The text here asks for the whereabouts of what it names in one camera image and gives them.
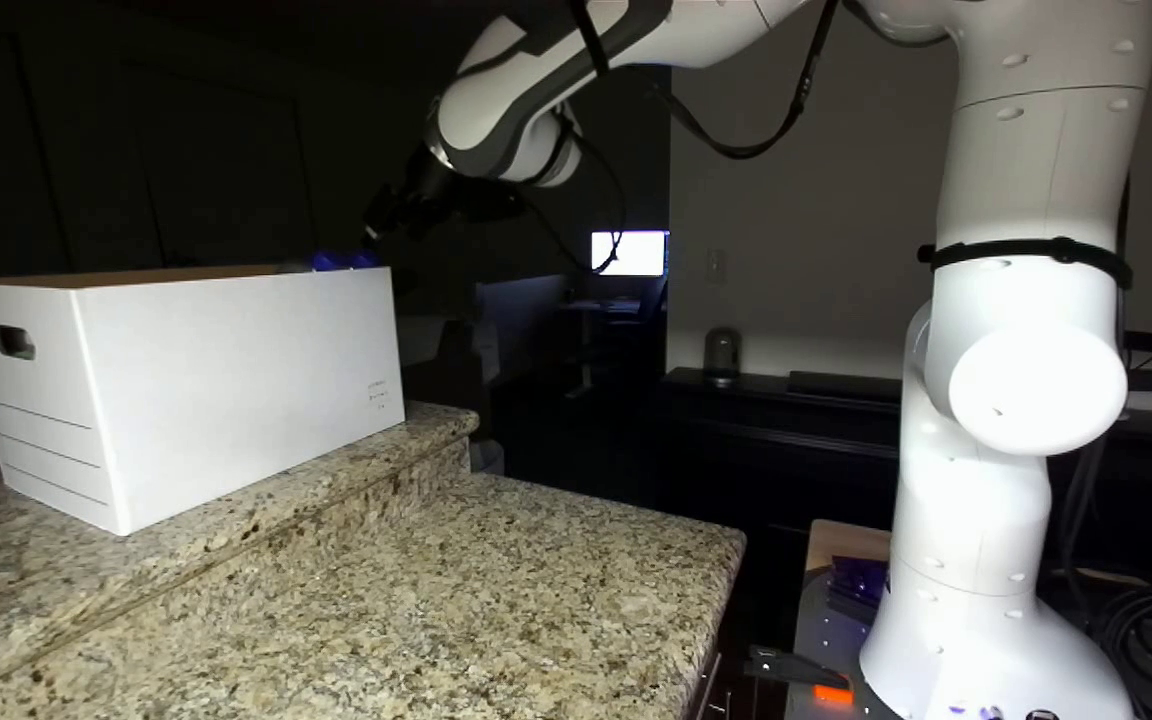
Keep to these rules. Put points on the orange button on base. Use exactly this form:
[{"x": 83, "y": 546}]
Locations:
[{"x": 832, "y": 699}]

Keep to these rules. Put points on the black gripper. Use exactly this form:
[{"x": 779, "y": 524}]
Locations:
[{"x": 456, "y": 199}]

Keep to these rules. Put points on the dark low cabinet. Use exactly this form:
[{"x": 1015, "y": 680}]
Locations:
[{"x": 790, "y": 452}]

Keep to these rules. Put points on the dark office chair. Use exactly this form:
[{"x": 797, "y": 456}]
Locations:
[{"x": 520, "y": 324}]

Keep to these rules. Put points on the white rectangular storage box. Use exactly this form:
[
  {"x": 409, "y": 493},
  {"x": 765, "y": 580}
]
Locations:
[{"x": 202, "y": 402}]

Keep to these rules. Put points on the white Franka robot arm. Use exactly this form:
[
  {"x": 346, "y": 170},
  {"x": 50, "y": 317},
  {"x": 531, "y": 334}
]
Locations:
[{"x": 1000, "y": 534}]

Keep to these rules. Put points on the lit computer monitor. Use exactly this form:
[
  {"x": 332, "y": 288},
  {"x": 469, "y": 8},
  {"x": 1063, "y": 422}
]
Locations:
[{"x": 628, "y": 254}]

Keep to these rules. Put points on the small dark speaker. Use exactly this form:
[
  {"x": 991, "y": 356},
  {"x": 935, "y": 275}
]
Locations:
[{"x": 722, "y": 353}]

